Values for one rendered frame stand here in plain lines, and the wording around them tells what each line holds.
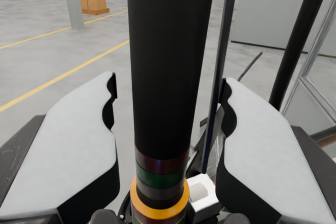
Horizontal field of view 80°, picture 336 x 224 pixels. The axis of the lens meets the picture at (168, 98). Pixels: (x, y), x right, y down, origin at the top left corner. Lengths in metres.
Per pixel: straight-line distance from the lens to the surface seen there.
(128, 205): 0.41
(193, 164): 0.39
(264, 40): 5.68
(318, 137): 0.29
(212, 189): 0.20
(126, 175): 1.94
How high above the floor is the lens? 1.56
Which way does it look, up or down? 33 degrees down
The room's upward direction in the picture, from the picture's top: 4 degrees clockwise
